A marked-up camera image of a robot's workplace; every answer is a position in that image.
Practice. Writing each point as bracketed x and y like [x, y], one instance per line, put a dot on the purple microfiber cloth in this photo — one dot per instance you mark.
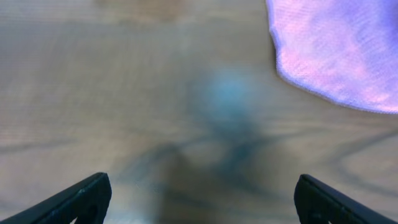
[344, 51]

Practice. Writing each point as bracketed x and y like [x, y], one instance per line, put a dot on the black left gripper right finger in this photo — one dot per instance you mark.
[318, 203]

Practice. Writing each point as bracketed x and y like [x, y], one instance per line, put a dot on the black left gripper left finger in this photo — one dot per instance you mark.
[85, 202]

